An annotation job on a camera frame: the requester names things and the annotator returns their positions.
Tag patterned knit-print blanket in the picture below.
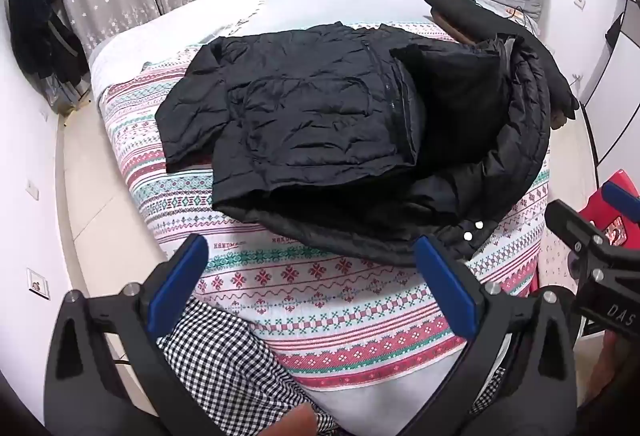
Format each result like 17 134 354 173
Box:
97 20 552 391

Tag white wardrobe with black lines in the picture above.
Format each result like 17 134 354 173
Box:
577 0 640 171

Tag folded black and brown coat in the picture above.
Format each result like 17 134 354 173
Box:
421 0 580 121

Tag person's right hand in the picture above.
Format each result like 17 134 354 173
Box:
586 330 623 409

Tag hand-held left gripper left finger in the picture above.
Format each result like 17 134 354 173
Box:
45 233 211 436

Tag black-white checked pants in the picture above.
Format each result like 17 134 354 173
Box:
156 297 343 436

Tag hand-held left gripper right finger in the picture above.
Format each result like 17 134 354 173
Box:
395 235 582 436

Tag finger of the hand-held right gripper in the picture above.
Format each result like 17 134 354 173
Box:
601 181 640 214
544 200 612 251

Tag dark hanging clothes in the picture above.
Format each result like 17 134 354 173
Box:
7 0 92 87

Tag black puffer coat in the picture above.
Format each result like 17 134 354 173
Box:
154 20 551 269

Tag person's left hand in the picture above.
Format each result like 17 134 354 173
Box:
267 402 317 436

